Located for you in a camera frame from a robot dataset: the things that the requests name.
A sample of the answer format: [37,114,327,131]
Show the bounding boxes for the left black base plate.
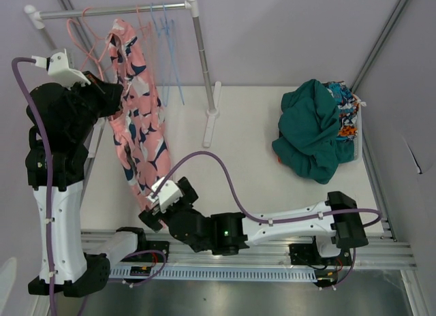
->
[134,240,170,263]

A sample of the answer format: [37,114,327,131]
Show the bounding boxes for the metal clothes rack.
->
[23,0,221,148]

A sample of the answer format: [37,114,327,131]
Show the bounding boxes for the blue patterned shorts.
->
[323,81,360,141]

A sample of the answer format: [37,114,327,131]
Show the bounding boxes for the blue wire hanger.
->
[163,8,185,106]
[151,4,172,107]

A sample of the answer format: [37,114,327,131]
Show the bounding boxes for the teal shorts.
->
[272,79,355,185]

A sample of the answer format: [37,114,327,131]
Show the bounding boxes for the aluminium mounting rail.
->
[80,231,418,271]

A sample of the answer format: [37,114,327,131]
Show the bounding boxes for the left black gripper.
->
[63,70,123,142]

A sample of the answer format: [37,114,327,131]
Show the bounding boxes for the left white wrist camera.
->
[31,48,91,89]

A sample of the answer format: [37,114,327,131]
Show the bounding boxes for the white slotted cable duct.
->
[109,266,317,283]

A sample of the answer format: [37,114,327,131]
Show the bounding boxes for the pink patterned shorts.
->
[108,19,171,210]

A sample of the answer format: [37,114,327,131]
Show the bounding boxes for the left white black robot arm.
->
[25,71,148,298]

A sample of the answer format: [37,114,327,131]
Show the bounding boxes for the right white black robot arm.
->
[139,177,369,264]

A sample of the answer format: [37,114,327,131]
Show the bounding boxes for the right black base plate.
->
[288,242,352,270]

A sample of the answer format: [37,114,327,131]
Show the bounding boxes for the pink wire hanger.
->
[66,7,110,81]
[136,5,158,60]

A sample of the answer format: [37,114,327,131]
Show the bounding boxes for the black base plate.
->
[134,240,170,263]
[288,242,352,270]

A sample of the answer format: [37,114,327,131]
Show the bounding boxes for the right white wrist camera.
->
[146,178,183,213]

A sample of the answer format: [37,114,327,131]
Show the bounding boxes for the white plastic basket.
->
[350,101,362,163]

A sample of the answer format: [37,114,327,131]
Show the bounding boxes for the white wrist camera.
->
[146,178,183,213]
[31,48,91,89]

